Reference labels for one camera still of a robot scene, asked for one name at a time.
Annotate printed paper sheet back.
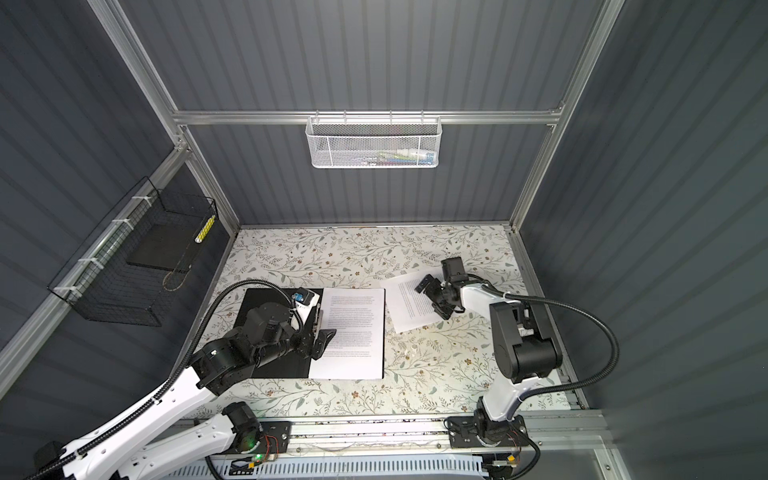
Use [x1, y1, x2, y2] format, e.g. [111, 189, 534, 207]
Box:
[308, 288, 385, 381]

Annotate black wire basket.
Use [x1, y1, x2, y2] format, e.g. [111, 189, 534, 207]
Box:
[48, 178, 218, 327]

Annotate black cable conduit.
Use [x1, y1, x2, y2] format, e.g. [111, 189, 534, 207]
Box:
[467, 272, 620, 418]
[23, 279, 304, 480]

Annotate aluminium frame post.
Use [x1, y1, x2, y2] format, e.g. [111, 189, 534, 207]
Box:
[88, 0, 241, 236]

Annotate right black cable conduit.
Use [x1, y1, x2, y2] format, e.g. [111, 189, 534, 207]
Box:
[467, 272, 620, 418]

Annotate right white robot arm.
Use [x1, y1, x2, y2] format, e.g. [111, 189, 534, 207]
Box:
[414, 257, 562, 445]

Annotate markers in white basket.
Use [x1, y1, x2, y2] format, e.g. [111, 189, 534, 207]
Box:
[356, 149, 438, 166]

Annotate left black cable conduit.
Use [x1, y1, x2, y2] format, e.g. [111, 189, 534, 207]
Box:
[23, 279, 304, 480]

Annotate black white file folder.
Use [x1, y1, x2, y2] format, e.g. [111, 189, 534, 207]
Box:
[235, 287, 385, 381]

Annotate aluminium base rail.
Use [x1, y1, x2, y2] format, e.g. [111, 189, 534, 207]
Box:
[128, 410, 630, 479]

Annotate yellow marker in basket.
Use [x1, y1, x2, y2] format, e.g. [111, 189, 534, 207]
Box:
[194, 215, 217, 244]

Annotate printed paper sheet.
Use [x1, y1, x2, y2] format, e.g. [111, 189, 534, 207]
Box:
[380, 268, 442, 333]
[308, 288, 385, 381]

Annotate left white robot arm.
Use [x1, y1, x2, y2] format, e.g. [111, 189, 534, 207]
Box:
[31, 302, 337, 479]

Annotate white wire basket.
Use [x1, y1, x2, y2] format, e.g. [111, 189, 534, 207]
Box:
[305, 119, 443, 169]

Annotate black pad in basket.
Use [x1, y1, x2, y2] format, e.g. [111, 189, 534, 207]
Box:
[126, 224, 202, 273]

